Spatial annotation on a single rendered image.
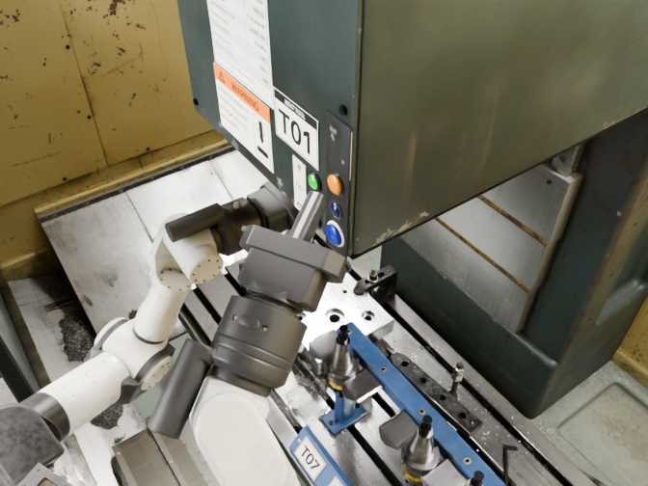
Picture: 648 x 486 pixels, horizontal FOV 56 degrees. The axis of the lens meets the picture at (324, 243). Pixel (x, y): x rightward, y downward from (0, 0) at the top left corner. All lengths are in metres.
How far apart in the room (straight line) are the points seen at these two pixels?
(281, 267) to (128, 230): 1.54
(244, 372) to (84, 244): 1.57
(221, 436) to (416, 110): 0.40
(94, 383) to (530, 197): 0.96
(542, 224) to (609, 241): 0.14
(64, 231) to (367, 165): 1.60
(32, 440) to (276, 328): 0.53
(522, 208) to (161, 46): 1.21
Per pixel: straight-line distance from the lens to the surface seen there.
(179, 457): 1.66
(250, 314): 0.61
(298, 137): 0.76
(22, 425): 1.05
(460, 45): 0.71
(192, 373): 0.63
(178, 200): 2.21
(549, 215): 1.40
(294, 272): 0.63
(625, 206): 1.35
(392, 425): 1.11
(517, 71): 0.81
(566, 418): 1.95
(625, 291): 1.82
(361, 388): 1.15
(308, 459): 1.39
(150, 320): 1.15
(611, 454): 1.96
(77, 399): 1.11
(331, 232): 0.76
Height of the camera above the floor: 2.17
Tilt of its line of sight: 44 degrees down
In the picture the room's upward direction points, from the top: straight up
